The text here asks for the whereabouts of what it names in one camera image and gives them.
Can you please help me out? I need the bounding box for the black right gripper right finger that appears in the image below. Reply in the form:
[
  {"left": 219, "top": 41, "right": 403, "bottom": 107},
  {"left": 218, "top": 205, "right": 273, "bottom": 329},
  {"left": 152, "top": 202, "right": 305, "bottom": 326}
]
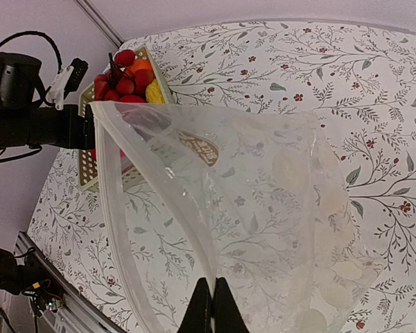
[{"left": 213, "top": 277, "right": 250, "bottom": 333}]

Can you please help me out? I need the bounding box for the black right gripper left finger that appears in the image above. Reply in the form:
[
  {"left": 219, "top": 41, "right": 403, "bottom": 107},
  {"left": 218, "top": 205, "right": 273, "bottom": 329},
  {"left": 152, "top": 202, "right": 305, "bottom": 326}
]
[{"left": 181, "top": 277, "right": 211, "bottom": 333}]

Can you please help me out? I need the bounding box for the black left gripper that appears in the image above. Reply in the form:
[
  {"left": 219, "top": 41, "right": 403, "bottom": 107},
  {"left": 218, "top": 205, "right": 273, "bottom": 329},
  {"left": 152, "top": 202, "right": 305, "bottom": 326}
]
[{"left": 60, "top": 104, "right": 96, "bottom": 150}]

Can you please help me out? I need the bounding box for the clear dotted zip top bag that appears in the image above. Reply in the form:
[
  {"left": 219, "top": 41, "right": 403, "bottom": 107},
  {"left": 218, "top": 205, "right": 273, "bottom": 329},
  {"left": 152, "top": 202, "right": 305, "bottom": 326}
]
[{"left": 97, "top": 103, "right": 383, "bottom": 332}]

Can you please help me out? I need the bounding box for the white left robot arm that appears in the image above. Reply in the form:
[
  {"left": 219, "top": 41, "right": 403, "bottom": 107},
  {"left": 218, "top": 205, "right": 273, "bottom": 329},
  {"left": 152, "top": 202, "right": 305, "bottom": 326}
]
[{"left": 0, "top": 52, "right": 95, "bottom": 163}]

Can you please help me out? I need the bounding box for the red strawberry bunch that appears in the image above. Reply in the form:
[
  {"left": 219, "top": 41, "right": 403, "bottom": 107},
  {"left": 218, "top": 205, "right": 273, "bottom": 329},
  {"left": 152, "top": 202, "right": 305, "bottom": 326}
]
[{"left": 94, "top": 50, "right": 136, "bottom": 101}]

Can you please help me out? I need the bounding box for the yellow corn cob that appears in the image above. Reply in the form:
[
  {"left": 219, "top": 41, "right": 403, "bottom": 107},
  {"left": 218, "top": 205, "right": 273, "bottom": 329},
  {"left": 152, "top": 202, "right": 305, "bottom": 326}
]
[{"left": 145, "top": 78, "right": 169, "bottom": 104}]

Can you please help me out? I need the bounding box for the orange fruit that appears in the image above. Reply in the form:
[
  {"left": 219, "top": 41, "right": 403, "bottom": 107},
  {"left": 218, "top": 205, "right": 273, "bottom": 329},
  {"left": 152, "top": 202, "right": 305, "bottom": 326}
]
[{"left": 126, "top": 59, "right": 153, "bottom": 76}]

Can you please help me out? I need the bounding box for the floral patterned table mat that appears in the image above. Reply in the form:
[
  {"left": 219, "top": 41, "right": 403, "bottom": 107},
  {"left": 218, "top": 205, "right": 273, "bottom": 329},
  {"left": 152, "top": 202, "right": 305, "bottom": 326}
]
[{"left": 26, "top": 20, "right": 416, "bottom": 333}]

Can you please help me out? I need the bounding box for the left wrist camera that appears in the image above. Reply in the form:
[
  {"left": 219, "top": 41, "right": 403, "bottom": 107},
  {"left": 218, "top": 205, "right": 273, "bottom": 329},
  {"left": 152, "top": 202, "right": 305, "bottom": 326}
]
[{"left": 44, "top": 58, "right": 89, "bottom": 110}]

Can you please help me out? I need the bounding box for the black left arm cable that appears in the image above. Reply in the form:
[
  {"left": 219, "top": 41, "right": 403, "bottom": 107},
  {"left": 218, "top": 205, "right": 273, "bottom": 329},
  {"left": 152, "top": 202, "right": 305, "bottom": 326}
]
[{"left": 0, "top": 30, "right": 63, "bottom": 76}]

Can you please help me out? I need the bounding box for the left aluminium corner post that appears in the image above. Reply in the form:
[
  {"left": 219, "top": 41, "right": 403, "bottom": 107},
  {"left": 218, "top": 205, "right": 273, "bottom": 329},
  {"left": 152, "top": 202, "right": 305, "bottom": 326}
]
[{"left": 74, "top": 0, "right": 124, "bottom": 48}]

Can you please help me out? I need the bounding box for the aluminium front rail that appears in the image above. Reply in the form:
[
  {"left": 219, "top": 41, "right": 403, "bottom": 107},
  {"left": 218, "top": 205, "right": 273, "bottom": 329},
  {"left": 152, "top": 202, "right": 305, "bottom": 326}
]
[{"left": 15, "top": 232, "right": 123, "bottom": 332}]

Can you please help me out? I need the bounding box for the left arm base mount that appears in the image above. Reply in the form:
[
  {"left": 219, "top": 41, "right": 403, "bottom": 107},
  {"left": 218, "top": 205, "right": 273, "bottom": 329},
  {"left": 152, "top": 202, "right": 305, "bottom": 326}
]
[{"left": 0, "top": 247, "right": 64, "bottom": 317}]

